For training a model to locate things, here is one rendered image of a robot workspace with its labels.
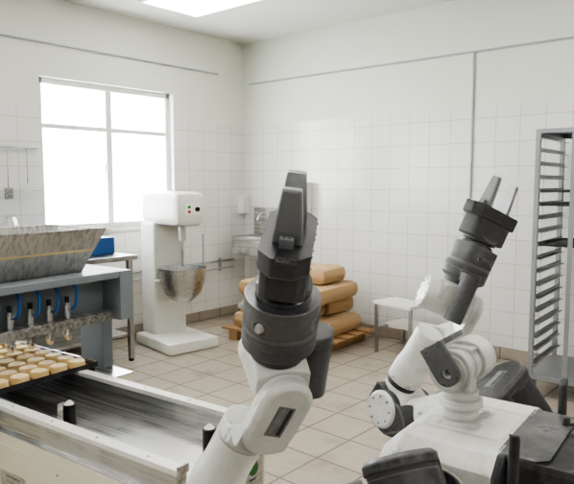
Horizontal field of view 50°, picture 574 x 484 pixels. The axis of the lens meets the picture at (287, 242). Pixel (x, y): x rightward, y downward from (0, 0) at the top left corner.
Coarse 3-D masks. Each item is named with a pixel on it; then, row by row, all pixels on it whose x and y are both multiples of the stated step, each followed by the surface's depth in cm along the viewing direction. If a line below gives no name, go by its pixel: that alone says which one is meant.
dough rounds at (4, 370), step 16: (0, 352) 198; (16, 352) 197; (32, 352) 199; (48, 352) 197; (0, 368) 180; (16, 368) 183; (32, 368) 180; (48, 368) 185; (64, 368) 183; (0, 384) 167
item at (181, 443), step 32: (64, 416) 158; (96, 416) 165; (128, 416) 165; (160, 416) 165; (0, 448) 156; (32, 448) 148; (160, 448) 145; (192, 448) 145; (0, 480) 157; (32, 480) 149; (64, 480) 141; (96, 480) 134; (128, 480) 129
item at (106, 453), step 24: (0, 408) 156; (24, 408) 154; (24, 432) 151; (48, 432) 145; (72, 432) 139; (72, 456) 140; (96, 456) 135; (120, 456) 130; (144, 456) 127; (144, 480) 126; (168, 480) 122
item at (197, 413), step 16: (64, 384) 189; (80, 384) 185; (96, 384) 180; (112, 384) 176; (128, 384) 173; (112, 400) 176; (128, 400) 172; (144, 400) 168; (160, 400) 165; (176, 400) 161; (192, 400) 160; (176, 416) 162; (192, 416) 158; (208, 416) 155
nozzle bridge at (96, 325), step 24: (0, 288) 165; (24, 288) 171; (48, 288) 177; (72, 288) 193; (96, 288) 201; (120, 288) 198; (0, 312) 174; (24, 312) 180; (72, 312) 194; (96, 312) 198; (120, 312) 199; (0, 336) 169; (24, 336) 175; (96, 336) 209; (96, 360) 210
